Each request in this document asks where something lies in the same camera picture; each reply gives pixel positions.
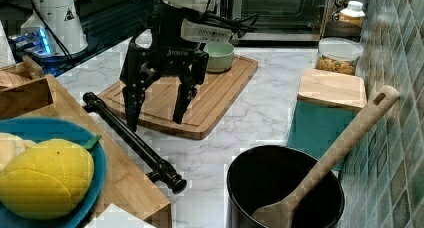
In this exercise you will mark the teal box with wooden lid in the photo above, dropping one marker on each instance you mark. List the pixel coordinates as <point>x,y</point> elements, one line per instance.
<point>326,103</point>

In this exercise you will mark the wooden spatula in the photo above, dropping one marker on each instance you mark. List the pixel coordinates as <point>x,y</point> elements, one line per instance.
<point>281,213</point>

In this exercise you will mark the yellow plush lemon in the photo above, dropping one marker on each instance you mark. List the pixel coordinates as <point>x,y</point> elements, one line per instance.
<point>48,180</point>

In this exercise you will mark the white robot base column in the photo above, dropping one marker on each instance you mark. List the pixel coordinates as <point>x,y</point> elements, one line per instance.
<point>58,26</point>

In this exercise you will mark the wooden drawer cabinet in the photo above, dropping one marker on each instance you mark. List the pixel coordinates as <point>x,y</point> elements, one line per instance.
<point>125,184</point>

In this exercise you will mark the yellow jar white lid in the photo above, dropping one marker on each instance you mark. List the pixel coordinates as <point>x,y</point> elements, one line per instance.
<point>353,13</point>

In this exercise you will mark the black drawer handle bar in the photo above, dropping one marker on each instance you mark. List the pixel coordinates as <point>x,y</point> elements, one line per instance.
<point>162,170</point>

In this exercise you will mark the pale plush fruit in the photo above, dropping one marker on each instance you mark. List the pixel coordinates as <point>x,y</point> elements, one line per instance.
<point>10,148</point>

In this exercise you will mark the silver toaster oven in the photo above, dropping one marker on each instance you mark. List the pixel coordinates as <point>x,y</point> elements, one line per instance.
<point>281,20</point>

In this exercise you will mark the green ceramic bowl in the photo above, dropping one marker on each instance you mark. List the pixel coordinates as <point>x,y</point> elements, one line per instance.
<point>220,56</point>

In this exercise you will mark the blue plate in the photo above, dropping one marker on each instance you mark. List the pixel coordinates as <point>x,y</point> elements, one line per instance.
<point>39,129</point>

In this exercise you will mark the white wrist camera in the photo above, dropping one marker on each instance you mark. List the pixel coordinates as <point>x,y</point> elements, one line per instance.
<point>201,33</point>

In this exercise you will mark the clear jar with snacks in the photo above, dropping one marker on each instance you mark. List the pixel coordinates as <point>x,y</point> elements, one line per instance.
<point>338,55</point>

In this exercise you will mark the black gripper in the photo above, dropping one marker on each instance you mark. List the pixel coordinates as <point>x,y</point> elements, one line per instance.
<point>158,50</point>

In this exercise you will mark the bamboo cutting board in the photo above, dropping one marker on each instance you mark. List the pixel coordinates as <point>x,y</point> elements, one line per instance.
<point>213,99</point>

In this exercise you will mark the black pot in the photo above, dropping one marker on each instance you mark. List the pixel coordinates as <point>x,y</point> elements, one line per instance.
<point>266,174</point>

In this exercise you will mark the wooden tray box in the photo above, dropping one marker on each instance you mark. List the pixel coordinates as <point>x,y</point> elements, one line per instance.
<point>24,88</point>

